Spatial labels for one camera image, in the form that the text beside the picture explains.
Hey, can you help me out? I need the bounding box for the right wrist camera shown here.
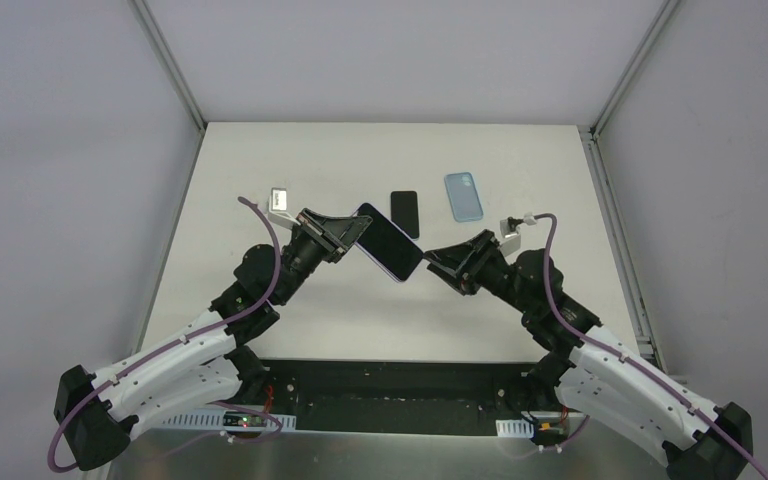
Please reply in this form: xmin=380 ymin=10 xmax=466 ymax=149
xmin=499 ymin=217 xmax=524 ymax=257

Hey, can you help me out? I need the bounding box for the purple phone case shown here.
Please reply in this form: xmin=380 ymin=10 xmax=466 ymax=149
xmin=354 ymin=202 xmax=425 ymax=284

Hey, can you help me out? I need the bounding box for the light blue phone case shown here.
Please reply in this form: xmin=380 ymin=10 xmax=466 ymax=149
xmin=444 ymin=172 xmax=484 ymax=223

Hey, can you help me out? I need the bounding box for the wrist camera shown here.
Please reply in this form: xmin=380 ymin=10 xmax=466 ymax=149
xmin=267 ymin=187 xmax=298 ymax=230
xmin=499 ymin=217 xmax=524 ymax=257

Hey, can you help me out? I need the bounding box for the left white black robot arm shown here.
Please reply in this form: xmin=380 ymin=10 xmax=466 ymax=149
xmin=47 ymin=209 xmax=373 ymax=473

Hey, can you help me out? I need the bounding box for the aluminium frame post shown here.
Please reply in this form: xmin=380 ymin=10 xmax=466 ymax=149
xmin=128 ymin=0 xmax=208 ymax=137
xmin=589 ymin=0 xmax=684 ymax=139

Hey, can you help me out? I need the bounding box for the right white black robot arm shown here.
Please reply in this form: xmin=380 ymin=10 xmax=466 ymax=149
xmin=424 ymin=230 xmax=753 ymax=479

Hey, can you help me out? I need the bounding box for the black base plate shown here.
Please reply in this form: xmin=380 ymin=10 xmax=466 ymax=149
xmin=228 ymin=359 xmax=562 ymax=436

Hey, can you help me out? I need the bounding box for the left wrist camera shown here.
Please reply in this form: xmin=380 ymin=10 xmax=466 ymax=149
xmin=267 ymin=187 xmax=298 ymax=230

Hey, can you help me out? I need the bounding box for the right aluminium frame post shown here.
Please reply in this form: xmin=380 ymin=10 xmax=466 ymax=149
xmin=589 ymin=0 xmax=684 ymax=139

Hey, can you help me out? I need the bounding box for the right white cable duct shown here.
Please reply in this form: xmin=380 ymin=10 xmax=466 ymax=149
xmin=495 ymin=419 xmax=535 ymax=439

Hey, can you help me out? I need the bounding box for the left aluminium frame post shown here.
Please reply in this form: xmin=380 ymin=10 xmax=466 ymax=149
xmin=128 ymin=0 xmax=208 ymax=137

